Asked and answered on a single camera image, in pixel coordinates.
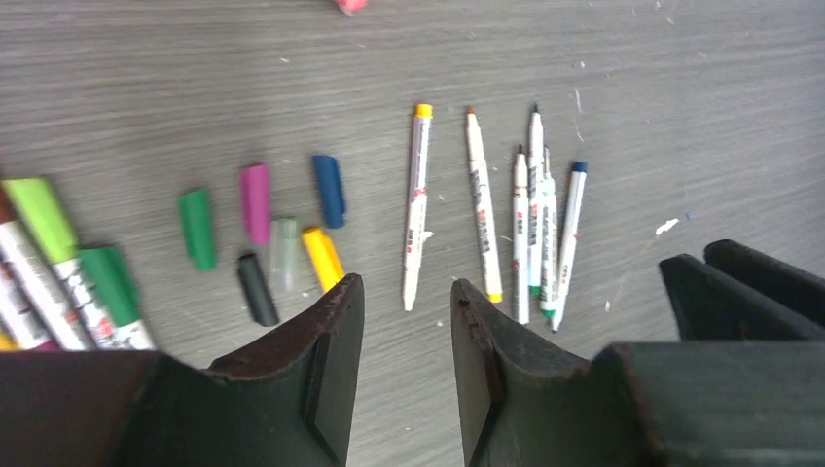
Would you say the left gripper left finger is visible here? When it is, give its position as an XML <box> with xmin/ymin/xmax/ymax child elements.
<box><xmin>1</xmin><ymin>273</ymin><xmax>365</xmax><ymax>466</ymax></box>

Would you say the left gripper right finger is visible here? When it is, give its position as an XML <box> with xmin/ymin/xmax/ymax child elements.
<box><xmin>450</xmin><ymin>279</ymin><xmax>824</xmax><ymax>466</ymax></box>

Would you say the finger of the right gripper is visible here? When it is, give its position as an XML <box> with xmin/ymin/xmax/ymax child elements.
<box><xmin>703</xmin><ymin>239</ymin><xmax>824</xmax><ymax>309</ymax></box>
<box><xmin>659</xmin><ymin>254</ymin><xmax>824</xmax><ymax>341</ymax></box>

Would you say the black pen cap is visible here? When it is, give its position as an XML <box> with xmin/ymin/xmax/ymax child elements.
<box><xmin>236</xmin><ymin>252</ymin><xmax>280</xmax><ymax>327</ymax></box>

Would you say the yellow pen cap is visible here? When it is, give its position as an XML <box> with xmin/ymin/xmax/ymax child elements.
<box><xmin>302</xmin><ymin>227</ymin><xmax>345</xmax><ymax>293</ymax></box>

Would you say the clear pen cap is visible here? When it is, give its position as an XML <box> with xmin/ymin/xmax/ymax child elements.
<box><xmin>269</xmin><ymin>216</ymin><xmax>299</xmax><ymax>294</ymax></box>

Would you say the clear capped green pen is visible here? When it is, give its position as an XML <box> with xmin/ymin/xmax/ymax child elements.
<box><xmin>539</xmin><ymin>145</ymin><xmax>557</xmax><ymax>318</ymax></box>

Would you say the black capped blue marker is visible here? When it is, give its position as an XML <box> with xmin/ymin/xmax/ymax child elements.
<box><xmin>551</xmin><ymin>162</ymin><xmax>588</xmax><ymax>332</ymax></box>

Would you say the yellow capped marker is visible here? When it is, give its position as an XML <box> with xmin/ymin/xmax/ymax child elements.
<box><xmin>0</xmin><ymin>332</ymin><xmax>19</xmax><ymax>353</ymax></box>
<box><xmin>402</xmin><ymin>103</ymin><xmax>434</xmax><ymax>312</ymax></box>

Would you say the green pen cap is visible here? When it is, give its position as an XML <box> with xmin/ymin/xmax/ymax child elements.
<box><xmin>177</xmin><ymin>188</ymin><xmax>217</xmax><ymax>271</ymax></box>

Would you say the purple pen cap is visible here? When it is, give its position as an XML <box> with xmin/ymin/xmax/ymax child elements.
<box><xmin>238</xmin><ymin>163</ymin><xmax>270</xmax><ymax>244</ymax></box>

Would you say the purple capped marker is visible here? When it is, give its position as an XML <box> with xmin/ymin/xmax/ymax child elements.
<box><xmin>1</xmin><ymin>263</ymin><xmax>61</xmax><ymax>351</ymax></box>
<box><xmin>512</xmin><ymin>145</ymin><xmax>530</xmax><ymax>325</ymax></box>

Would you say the blue pen cap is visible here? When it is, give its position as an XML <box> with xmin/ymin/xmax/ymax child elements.
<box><xmin>311</xmin><ymin>155</ymin><xmax>346</xmax><ymax>229</ymax></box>

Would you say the green capped marker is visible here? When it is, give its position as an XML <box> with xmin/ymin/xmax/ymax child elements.
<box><xmin>78</xmin><ymin>246</ymin><xmax>157</xmax><ymax>350</ymax></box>
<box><xmin>528</xmin><ymin>103</ymin><xmax>544</xmax><ymax>297</ymax></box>

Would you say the brown capped marker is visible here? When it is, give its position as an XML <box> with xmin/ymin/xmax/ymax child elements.
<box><xmin>1</xmin><ymin>190</ymin><xmax>95</xmax><ymax>351</ymax></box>

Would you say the lime capped marker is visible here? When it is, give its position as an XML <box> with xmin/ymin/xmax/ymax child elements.
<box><xmin>2</xmin><ymin>177</ymin><xmax>122</xmax><ymax>349</ymax></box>

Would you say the pink patterned jacket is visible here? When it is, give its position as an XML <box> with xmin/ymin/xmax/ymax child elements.
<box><xmin>333</xmin><ymin>0</ymin><xmax>369</xmax><ymax>16</ymax></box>

